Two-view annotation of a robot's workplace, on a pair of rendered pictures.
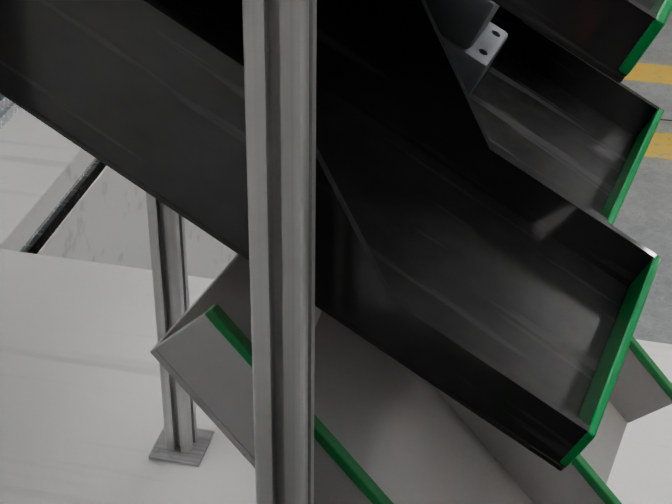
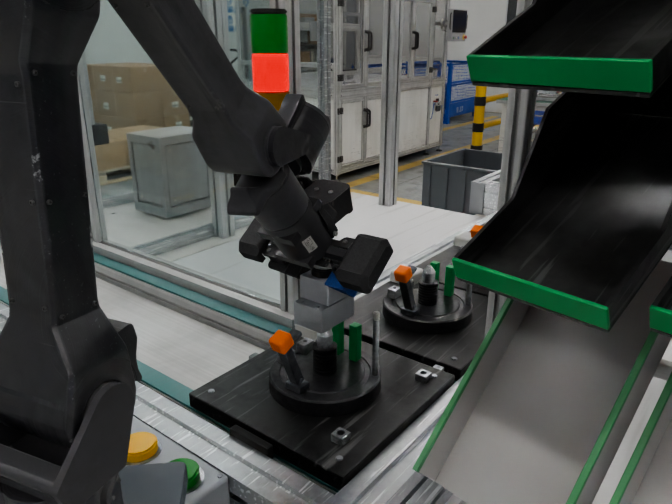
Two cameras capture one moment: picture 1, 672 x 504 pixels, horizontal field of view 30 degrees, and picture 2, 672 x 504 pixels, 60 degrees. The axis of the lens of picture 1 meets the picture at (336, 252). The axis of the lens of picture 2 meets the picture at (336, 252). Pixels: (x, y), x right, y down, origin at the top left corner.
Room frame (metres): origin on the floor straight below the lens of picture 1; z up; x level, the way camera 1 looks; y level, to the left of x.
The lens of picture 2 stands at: (0.46, -0.55, 1.38)
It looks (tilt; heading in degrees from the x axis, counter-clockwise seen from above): 20 degrees down; 116
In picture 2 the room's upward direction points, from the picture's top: straight up
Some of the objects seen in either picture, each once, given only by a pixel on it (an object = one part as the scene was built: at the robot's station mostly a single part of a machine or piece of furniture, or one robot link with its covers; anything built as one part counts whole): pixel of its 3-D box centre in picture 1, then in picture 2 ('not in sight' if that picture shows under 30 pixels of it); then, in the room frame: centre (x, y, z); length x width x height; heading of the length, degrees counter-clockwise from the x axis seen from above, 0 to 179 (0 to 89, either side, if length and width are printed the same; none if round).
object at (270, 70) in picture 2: not in sight; (270, 72); (0.01, 0.18, 1.33); 0.05 x 0.05 x 0.05
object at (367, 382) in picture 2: not in sight; (325, 376); (0.17, 0.02, 0.98); 0.14 x 0.14 x 0.02
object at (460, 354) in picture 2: not in sight; (428, 288); (0.22, 0.27, 1.01); 0.24 x 0.24 x 0.13; 78
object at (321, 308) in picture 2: not in sight; (329, 290); (0.17, 0.03, 1.09); 0.08 x 0.04 x 0.07; 78
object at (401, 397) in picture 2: not in sight; (325, 389); (0.17, 0.02, 0.96); 0.24 x 0.24 x 0.02; 78
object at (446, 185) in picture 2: not in sight; (502, 187); (0.00, 2.16, 0.73); 0.62 x 0.42 x 0.23; 168
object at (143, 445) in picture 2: not in sight; (139, 449); (0.04, -0.17, 0.96); 0.04 x 0.04 x 0.02
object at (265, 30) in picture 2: not in sight; (269, 33); (0.01, 0.18, 1.38); 0.05 x 0.05 x 0.05
